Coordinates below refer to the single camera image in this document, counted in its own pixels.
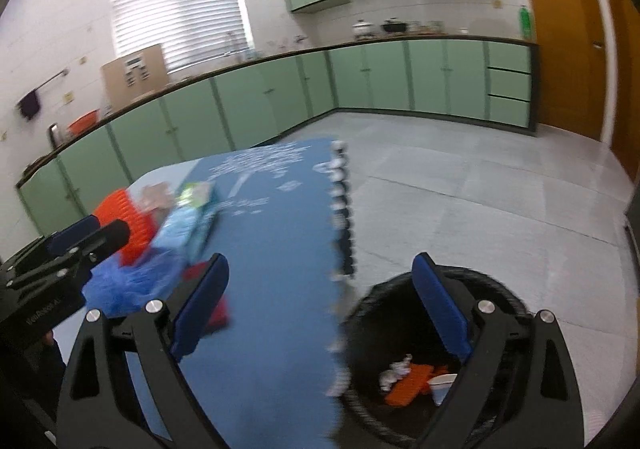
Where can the green packet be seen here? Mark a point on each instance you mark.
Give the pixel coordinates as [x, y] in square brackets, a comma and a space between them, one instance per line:
[192, 194]

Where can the metal kettle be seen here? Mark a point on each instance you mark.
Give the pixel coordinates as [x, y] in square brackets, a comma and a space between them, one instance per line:
[54, 135]

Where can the wooden door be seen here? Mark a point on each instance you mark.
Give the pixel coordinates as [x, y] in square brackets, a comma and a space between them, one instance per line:
[560, 39]

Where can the blue printed tablecloth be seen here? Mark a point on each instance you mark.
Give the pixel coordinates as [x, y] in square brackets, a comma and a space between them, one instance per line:
[280, 279]

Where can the green lower cabinets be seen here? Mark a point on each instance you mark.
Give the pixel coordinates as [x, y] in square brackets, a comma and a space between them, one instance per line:
[250, 104]

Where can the teal packet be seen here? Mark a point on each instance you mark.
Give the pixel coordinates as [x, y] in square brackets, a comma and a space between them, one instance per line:
[207, 226]

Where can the light blue packet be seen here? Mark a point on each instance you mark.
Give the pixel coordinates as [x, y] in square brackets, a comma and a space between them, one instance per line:
[177, 228]

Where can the wall towel rail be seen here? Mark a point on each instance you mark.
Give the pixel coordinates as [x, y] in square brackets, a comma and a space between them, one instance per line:
[50, 81]

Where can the orange basin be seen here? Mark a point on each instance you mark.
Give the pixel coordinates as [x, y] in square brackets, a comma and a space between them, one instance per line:
[84, 123]

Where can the cardboard box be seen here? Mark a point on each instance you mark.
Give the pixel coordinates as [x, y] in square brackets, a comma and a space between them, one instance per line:
[132, 79]

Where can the black wok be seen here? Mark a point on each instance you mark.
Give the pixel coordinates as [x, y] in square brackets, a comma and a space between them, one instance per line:
[394, 25]

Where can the dark hanging cloth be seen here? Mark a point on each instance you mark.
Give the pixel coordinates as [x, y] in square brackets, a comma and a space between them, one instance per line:
[29, 105]

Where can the white window blind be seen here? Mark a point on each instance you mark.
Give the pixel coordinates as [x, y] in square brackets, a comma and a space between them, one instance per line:
[175, 9]

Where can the black trash bin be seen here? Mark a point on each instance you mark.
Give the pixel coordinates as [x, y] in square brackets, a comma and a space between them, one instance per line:
[380, 319]

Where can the white cooking pot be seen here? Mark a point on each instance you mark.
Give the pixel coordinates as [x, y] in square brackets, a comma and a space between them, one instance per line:
[361, 29]

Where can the green bottle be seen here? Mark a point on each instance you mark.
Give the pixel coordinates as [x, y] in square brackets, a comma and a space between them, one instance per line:
[525, 24]

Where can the blue plastic bag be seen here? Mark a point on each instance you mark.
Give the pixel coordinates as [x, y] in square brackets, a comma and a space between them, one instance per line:
[132, 284]

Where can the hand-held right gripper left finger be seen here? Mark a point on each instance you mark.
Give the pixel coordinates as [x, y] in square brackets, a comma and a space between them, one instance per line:
[197, 314]

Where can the small crumpled white tissue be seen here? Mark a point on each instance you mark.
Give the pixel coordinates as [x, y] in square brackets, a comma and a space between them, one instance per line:
[395, 371]

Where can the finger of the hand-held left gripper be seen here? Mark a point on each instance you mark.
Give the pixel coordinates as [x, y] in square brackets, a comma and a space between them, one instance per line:
[75, 230]
[107, 235]

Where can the pink packet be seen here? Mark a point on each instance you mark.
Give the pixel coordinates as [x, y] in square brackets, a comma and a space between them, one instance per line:
[155, 196]

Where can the white paper cup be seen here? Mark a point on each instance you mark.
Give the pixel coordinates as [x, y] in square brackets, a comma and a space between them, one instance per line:
[442, 385]

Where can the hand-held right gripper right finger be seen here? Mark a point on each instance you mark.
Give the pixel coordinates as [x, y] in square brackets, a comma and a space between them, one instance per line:
[442, 314]

